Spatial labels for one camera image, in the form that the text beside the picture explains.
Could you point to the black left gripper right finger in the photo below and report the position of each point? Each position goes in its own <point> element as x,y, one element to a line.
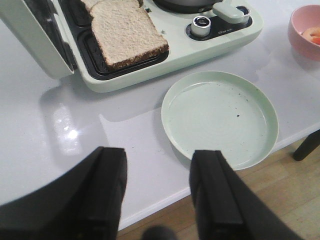
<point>225,208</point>

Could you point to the silver control knob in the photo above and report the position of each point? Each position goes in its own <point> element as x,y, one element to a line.
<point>200,26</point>
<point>246,13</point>

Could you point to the left silver control knob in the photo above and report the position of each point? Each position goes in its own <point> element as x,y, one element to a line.
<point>200,26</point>

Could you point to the mint green round plate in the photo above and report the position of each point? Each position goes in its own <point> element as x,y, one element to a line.
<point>214,110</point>

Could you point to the right silver control knob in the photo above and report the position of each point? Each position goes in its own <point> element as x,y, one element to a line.
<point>246,13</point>

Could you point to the black table leg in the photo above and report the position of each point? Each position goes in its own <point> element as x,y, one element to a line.
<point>307,146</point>

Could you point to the white bread slice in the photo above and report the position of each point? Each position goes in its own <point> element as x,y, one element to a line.
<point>125,33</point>

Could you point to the mint green breakfast maker lid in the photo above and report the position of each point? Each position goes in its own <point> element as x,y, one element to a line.
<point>36,25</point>

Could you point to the black round frying pan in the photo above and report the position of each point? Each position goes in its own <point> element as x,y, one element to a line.
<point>186,6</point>

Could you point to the mint green pan handle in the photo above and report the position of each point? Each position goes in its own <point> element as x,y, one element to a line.
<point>228,13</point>

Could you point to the cooked shrimp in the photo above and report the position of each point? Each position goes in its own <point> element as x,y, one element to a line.
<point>316,40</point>
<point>312,32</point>

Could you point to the mint green breakfast maker base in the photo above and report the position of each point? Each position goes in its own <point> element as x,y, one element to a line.
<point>185,49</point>

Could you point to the pink plastic bowl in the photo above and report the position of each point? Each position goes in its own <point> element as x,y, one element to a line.
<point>301,19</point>

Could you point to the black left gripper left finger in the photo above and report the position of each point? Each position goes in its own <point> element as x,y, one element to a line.
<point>82,204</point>

